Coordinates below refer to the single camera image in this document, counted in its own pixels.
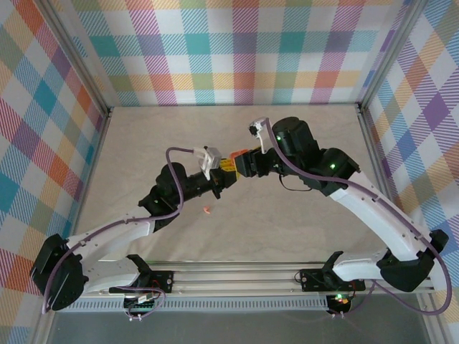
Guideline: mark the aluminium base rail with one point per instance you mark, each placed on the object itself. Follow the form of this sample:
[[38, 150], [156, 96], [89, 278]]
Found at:
[[233, 277]]

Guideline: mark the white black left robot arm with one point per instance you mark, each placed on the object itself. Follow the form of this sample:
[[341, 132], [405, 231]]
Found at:
[[107, 236]]

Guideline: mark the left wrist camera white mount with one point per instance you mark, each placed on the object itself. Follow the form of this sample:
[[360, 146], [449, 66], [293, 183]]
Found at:
[[209, 161]]

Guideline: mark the orange earbud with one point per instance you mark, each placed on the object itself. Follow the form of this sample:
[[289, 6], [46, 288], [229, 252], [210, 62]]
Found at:
[[207, 210]]

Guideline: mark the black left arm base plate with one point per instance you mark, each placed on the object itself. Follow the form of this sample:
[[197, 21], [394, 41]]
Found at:
[[163, 281]]

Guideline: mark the aluminium frame post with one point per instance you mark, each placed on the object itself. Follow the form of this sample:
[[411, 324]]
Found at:
[[82, 61], [388, 53]]

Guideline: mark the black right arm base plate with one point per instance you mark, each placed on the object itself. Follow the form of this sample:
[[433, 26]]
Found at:
[[312, 279]]

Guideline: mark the controller board lit LED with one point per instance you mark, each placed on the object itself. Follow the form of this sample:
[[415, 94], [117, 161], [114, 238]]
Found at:
[[339, 301]]

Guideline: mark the aluminium table side rail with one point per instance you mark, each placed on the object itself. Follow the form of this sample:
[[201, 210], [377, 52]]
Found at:
[[378, 161], [96, 150]]

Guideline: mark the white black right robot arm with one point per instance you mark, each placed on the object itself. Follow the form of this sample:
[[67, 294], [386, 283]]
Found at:
[[376, 215]]

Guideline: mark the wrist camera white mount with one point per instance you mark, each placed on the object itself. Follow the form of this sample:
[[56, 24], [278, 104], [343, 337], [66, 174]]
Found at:
[[255, 128], [209, 161]]

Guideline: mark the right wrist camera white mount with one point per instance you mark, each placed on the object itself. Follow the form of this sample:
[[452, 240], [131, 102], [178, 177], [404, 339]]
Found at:
[[255, 128]]

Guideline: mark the controller board green connector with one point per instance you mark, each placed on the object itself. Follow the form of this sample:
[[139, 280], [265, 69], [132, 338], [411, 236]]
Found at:
[[140, 306]]

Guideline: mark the grey metal shelf panel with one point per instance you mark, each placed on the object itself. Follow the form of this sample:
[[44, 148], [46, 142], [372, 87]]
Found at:
[[233, 328]]

